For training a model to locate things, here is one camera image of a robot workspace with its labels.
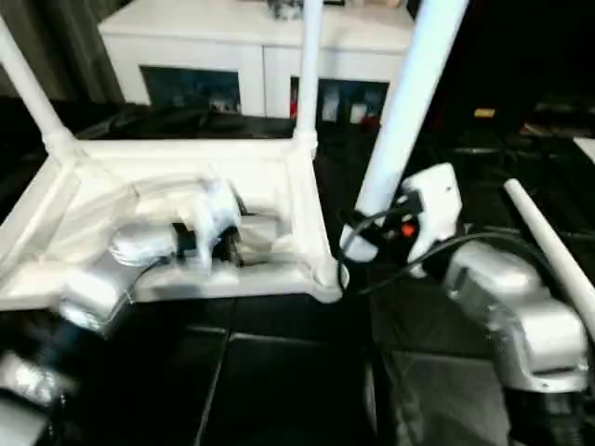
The white plastic table top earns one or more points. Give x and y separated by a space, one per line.
139 162

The white plastic table leg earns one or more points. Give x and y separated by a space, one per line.
409 102
32 93
548 232
309 69

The black work mat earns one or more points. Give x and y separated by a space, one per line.
288 371

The small tan box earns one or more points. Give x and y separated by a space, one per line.
483 112

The white cabinet with openings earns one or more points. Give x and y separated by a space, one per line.
209 46

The flat white board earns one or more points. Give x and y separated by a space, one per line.
586 148

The small shiny metal ornament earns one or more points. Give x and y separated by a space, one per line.
283 7

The grey curtain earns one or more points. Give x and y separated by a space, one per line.
60 46

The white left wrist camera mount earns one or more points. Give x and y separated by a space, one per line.
214 213

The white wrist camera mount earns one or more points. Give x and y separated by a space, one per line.
437 204
214 213

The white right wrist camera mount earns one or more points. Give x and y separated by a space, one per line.
437 204

